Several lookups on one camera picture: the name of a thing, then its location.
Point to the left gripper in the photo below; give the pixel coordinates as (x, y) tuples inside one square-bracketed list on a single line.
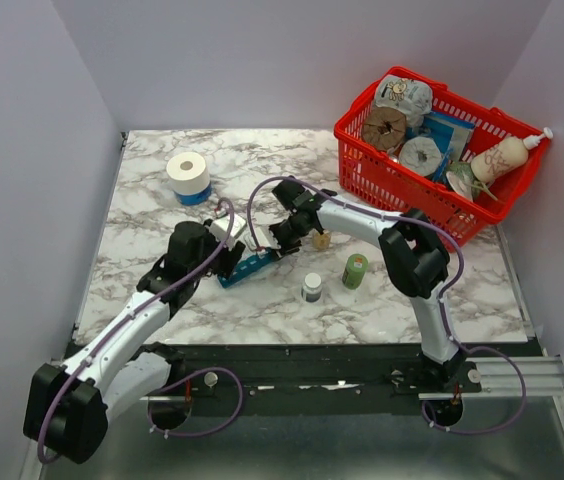
[(230, 258)]

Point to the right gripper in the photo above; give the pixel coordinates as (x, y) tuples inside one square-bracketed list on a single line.
[(284, 249)]

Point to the teal weekly pill organizer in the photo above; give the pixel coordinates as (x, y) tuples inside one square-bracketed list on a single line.
[(249, 266)]

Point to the white pill bottle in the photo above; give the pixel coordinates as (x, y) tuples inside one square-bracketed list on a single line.
[(312, 287)]

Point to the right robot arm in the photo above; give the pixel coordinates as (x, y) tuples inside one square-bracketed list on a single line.
[(415, 258)]

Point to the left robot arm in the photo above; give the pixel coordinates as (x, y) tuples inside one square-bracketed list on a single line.
[(71, 405)]

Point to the amber pill bottle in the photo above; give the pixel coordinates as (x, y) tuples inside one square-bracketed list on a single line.
[(321, 241)]

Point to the blue tape roll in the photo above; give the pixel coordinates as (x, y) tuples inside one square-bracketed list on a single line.
[(194, 199)]

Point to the green pill bottle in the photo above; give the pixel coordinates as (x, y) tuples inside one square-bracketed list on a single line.
[(354, 271)]

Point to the white toilet paper roll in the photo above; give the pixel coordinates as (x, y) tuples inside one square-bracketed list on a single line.
[(188, 173)]

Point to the red shopping basket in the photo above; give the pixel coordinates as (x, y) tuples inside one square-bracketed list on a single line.
[(372, 176)]

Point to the silver wrapped roll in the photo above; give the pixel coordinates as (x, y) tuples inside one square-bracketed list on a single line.
[(421, 156)]

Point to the green white pouch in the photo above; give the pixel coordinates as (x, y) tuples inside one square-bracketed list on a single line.
[(461, 179)]

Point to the printed wrapped package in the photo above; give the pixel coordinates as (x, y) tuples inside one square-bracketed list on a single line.
[(413, 98)]

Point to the blue packet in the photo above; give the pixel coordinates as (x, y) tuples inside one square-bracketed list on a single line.
[(450, 134)]

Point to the cream pump lotion bottle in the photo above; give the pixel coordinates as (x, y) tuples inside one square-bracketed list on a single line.
[(506, 156)]

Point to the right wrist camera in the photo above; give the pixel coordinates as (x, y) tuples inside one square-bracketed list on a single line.
[(263, 244)]

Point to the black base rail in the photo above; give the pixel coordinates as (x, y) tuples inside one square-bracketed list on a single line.
[(307, 380)]

